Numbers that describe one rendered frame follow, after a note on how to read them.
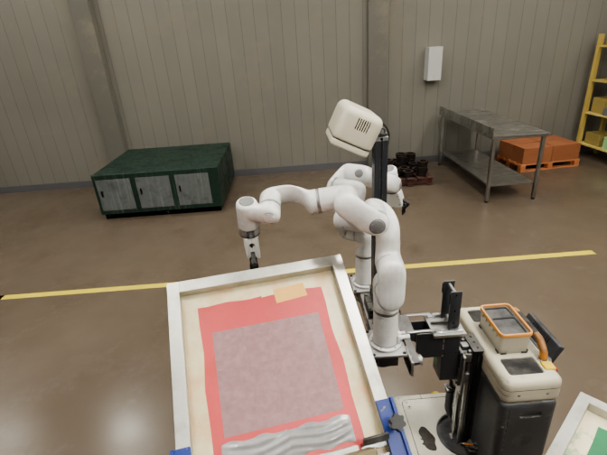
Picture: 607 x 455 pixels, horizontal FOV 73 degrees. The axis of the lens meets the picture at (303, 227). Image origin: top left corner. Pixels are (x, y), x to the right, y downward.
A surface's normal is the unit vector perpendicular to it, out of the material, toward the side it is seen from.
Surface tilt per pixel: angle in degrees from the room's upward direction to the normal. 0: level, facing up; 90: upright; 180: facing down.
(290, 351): 32
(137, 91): 90
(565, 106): 90
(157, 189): 90
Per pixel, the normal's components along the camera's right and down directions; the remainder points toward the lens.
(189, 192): 0.04, 0.41
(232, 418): 0.07, -0.56
